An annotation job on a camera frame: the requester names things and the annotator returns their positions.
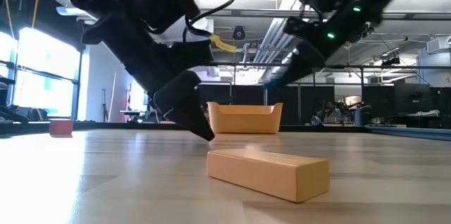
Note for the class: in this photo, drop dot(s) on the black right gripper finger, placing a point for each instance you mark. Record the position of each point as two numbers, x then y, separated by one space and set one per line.
299 65

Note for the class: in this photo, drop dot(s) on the yellow plastic bin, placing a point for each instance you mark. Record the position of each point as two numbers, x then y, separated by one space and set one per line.
246 118

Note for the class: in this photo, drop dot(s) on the yellow-orange rectangular block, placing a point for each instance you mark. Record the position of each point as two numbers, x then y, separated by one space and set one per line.
267 174

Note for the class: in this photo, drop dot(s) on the dark grey chair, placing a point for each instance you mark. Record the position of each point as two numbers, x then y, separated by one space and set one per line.
363 116

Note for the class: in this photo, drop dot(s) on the black dome camera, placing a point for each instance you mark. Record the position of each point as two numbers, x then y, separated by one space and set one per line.
239 33

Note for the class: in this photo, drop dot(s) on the long ceiling light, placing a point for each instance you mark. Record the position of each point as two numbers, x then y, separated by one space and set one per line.
75 11

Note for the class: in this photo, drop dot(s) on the white air conditioner unit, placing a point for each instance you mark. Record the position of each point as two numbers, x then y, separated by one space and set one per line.
438 45

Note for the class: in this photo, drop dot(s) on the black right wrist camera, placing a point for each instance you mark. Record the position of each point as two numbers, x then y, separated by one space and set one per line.
299 26

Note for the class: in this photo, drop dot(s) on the black tripod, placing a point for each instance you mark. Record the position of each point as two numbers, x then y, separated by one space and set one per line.
104 106

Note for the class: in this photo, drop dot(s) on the black monitor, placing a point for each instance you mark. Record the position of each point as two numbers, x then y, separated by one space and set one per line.
414 99

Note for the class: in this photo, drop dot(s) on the yellow tape label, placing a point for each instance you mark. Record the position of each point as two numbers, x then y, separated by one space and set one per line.
222 43

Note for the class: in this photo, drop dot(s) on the bright window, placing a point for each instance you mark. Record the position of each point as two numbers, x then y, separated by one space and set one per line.
46 58

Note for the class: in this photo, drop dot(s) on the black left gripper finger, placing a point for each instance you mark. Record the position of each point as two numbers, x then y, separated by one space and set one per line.
183 104

